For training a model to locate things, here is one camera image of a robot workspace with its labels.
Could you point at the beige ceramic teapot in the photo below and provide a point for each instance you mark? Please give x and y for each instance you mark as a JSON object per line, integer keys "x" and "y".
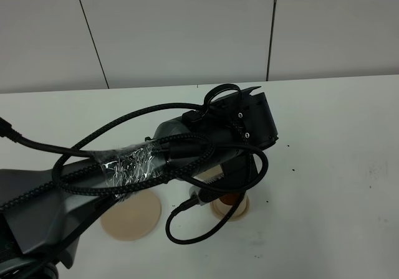
{"x": 211, "y": 175}

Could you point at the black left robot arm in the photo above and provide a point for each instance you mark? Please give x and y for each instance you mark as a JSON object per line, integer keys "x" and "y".
{"x": 218, "y": 147}

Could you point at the beige round teapot tray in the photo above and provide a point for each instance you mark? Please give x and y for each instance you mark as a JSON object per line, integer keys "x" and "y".
{"x": 133, "y": 218}

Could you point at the near beige teacup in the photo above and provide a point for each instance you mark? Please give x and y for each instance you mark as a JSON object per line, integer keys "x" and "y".
{"x": 225, "y": 203}

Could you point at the near beige saucer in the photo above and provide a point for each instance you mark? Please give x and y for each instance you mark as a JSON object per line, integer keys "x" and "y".
{"x": 235, "y": 216}

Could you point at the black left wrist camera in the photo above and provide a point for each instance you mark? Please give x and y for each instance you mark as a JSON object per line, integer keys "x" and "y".
{"x": 240, "y": 174}

